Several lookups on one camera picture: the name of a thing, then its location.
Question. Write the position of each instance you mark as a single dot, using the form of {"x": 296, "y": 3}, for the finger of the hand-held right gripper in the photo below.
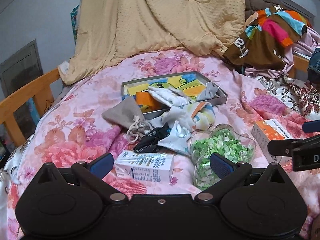
{"x": 311, "y": 127}
{"x": 280, "y": 147}

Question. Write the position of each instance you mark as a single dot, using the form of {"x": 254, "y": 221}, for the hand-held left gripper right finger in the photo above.
{"x": 221, "y": 166}

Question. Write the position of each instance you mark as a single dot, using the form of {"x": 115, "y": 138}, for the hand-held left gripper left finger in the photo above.
{"x": 100, "y": 166}

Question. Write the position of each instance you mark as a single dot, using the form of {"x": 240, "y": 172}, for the striped colourful sock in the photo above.
{"x": 202, "y": 117}

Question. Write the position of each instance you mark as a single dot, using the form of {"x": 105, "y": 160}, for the black sock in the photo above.
{"x": 150, "y": 140}

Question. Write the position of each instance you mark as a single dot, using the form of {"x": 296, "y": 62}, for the white towel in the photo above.
{"x": 167, "y": 96}

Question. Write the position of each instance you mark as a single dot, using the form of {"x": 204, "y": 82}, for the grey tray with frog picture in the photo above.
{"x": 185, "y": 80}

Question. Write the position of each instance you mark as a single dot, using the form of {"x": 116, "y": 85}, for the orange and white box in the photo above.
{"x": 270, "y": 130}

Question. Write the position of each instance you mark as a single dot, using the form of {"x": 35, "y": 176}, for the clear jar of green paper stars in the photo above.
{"x": 225, "y": 145}

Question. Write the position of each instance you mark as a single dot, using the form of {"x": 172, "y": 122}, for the silver brown patterned cloth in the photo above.
{"x": 287, "y": 95}

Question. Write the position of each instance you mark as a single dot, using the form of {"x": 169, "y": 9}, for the white milk carton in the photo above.
{"x": 145, "y": 165}

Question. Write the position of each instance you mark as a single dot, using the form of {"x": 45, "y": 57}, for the pink floral blanket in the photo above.
{"x": 75, "y": 120}

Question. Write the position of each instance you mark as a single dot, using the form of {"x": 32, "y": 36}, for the blue denim garment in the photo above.
{"x": 314, "y": 65}

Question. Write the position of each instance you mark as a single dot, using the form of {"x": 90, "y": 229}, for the lilac cloth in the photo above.
{"x": 302, "y": 42}

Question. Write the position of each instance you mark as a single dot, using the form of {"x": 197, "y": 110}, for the white satin patterned sheet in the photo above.
{"x": 12, "y": 160}

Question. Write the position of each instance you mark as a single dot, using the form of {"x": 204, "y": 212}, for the brown colourful printed garment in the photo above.
{"x": 260, "y": 47}

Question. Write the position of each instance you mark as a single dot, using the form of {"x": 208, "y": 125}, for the white pillow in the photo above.
{"x": 63, "y": 67}

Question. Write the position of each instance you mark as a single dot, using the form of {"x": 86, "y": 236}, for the teal patterned cloth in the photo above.
{"x": 74, "y": 22}

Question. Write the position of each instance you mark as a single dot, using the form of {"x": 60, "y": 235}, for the beige quilt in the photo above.
{"x": 150, "y": 17}

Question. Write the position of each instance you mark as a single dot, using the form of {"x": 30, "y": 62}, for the wooden bed rail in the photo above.
{"x": 27, "y": 87}
{"x": 300, "y": 65}

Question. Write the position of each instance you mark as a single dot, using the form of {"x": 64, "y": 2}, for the grey wall cabinet door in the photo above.
{"x": 22, "y": 62}

